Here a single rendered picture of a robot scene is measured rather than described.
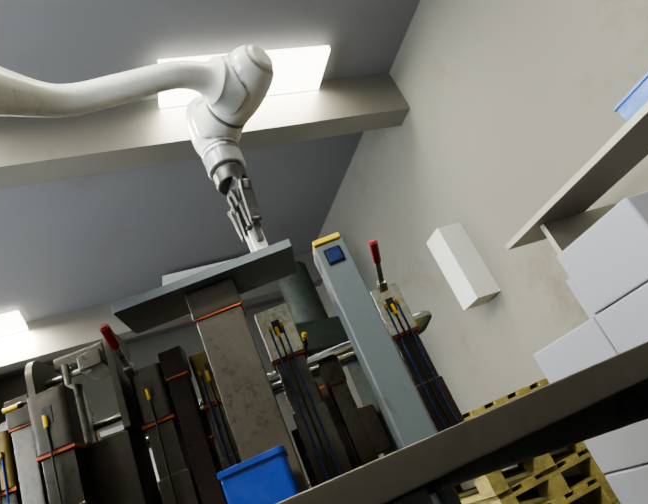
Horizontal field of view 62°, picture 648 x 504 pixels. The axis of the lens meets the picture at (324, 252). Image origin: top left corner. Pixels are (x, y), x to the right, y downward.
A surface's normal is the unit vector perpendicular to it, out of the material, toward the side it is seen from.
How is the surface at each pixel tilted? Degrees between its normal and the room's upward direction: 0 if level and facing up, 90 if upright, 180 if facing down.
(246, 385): 90
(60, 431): 90
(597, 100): 90
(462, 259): 90
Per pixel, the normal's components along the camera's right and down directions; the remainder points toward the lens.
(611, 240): -0.90, 0.23
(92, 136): 0.24, -0.51
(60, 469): -0.02, -0.43
